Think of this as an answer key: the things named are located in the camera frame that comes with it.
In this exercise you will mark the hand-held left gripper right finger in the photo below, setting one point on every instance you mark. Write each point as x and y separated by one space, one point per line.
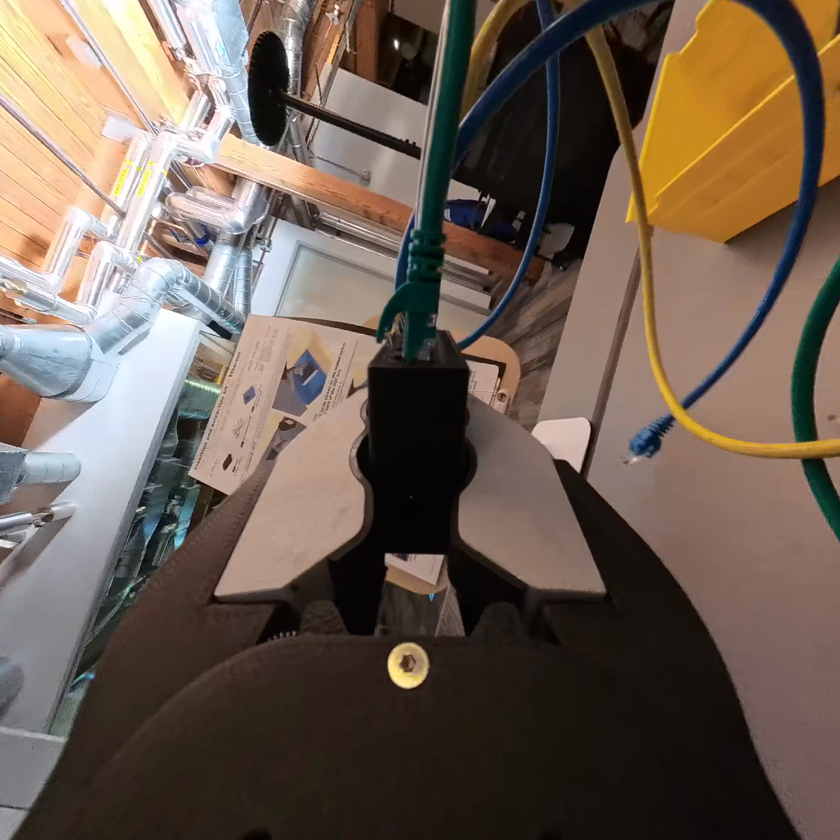
525 518

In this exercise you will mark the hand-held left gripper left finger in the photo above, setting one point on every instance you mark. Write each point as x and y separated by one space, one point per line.
308 512

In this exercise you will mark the black network switch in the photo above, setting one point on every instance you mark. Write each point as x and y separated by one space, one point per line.
417 446

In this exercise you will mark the yellow plastic bin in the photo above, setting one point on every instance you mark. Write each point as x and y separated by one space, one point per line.
735 144

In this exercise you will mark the white stand base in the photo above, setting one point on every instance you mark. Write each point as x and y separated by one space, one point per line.
568 439

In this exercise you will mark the printed instruction poster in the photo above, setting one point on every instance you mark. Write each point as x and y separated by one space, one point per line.
275 394

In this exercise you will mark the white door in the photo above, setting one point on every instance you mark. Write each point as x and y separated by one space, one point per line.
328 282

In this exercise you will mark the blue striped jacket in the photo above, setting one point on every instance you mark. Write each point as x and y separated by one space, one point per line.
472 216

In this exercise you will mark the wooden ceiling beam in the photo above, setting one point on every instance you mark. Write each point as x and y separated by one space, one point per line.
315 184

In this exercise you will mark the black office chair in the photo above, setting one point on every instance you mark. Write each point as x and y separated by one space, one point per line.
584 131

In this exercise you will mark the black round pole stand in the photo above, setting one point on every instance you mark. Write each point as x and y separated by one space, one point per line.
269 88

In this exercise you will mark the silver air duct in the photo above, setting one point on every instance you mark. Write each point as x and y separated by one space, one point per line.
52 361

